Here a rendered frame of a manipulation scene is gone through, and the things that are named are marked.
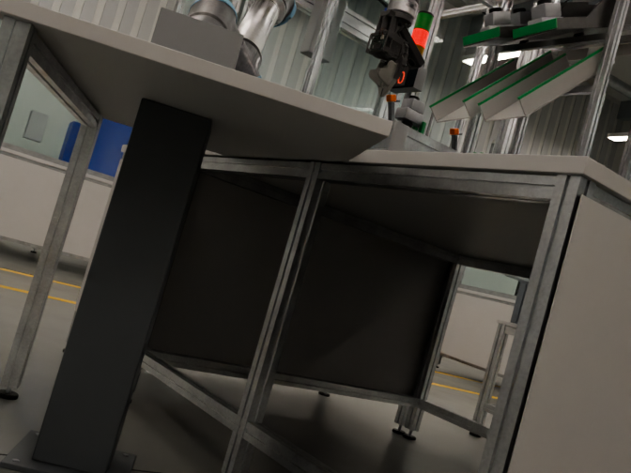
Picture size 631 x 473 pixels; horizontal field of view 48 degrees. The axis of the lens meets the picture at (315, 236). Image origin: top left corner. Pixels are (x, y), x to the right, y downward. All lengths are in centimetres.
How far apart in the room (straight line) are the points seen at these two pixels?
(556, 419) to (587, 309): 19
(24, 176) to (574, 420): 579
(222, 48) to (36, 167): 506
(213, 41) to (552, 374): 102
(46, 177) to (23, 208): 33
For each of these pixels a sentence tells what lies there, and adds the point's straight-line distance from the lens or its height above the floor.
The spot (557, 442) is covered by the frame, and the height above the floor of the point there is 40.
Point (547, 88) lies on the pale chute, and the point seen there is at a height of 106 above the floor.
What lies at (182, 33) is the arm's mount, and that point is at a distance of 168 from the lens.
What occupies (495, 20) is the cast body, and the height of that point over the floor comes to 124.
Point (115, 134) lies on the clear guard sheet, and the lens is 679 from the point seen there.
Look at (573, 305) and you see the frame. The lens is 124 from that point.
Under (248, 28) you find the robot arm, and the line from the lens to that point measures 202.
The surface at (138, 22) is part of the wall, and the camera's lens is 1013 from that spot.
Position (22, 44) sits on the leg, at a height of 79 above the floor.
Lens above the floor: 55
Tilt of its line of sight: 3 degrees up
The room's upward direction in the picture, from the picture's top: 16 degrees clockwise
